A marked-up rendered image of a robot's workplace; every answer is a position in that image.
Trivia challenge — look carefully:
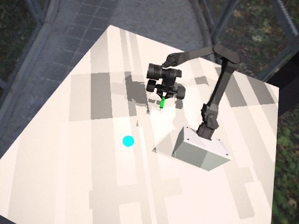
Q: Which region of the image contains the cyan circle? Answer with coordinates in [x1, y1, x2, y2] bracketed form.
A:
[123, 135, 134, 147]

